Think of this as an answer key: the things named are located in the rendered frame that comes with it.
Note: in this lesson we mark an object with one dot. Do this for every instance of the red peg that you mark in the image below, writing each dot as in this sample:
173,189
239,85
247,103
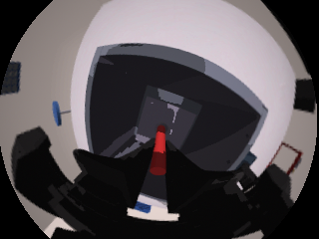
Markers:
158,164

